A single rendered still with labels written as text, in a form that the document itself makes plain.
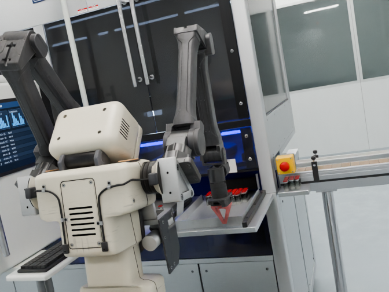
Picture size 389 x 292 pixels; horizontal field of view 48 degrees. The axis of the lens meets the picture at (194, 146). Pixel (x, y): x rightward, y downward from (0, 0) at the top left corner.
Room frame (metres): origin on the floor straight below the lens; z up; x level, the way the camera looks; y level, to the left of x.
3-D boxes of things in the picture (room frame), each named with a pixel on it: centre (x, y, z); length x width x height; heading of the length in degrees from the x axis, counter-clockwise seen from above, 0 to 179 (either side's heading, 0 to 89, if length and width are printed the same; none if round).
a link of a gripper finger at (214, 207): (1.52, -0.06, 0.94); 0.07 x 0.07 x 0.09; 70
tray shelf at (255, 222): (1.80, 0.09, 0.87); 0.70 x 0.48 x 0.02; 70
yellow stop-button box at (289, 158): (1.84, -0.37, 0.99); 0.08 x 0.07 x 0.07; 160
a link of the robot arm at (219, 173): (1.52, -0.06, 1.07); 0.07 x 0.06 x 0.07; 162
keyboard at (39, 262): (1.81, 0.63, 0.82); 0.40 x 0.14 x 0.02; 158
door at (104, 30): (2.09, 0.38, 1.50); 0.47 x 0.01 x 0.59; 70
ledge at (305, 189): (1.87, -0.39, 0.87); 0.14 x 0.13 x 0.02; 160
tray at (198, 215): (1.70, -0.05, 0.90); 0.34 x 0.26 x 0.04; 160
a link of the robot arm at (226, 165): (1.55, -0.07, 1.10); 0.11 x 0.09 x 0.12; 162
